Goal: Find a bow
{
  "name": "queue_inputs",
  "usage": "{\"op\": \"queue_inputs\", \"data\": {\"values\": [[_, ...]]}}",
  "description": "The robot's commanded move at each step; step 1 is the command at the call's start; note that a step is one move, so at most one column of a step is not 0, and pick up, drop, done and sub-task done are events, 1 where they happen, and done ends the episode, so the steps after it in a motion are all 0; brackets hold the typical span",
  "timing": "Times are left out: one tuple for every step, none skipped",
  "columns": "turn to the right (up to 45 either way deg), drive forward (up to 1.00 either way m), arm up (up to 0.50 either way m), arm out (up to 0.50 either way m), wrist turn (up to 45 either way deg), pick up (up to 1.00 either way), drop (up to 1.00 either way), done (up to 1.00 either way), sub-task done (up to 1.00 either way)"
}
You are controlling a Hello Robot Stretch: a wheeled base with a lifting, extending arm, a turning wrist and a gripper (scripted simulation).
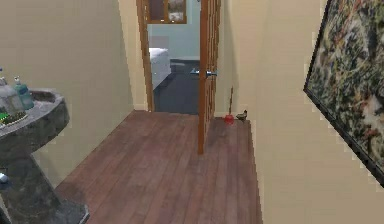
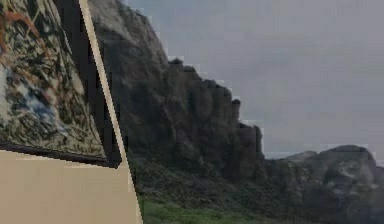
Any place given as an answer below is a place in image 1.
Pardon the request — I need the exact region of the red toilet plunger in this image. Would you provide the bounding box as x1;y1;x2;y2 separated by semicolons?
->
223;86;235;126

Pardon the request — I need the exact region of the silver door handle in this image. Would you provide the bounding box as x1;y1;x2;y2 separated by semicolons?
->
190;68;218;79

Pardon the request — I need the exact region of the teal soap bottle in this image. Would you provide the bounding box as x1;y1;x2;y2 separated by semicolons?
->
13;76;35;110

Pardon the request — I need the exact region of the clear grey bottle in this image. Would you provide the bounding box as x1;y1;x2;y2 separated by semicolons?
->
0;68;25;115

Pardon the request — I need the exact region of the grey stone pedestal sink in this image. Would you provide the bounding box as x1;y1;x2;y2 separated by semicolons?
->
0;88;90;224

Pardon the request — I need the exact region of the black framed abstract painting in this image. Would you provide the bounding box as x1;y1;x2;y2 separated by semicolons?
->
303;0;384;188

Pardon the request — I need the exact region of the brown wooden room door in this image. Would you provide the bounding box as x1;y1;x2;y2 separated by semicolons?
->
197;0;222;155

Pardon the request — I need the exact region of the white bed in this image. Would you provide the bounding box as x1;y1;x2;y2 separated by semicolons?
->
148;47;172;91

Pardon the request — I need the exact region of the green soap dish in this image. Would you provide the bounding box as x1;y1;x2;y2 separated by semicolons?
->
0;110;29;128

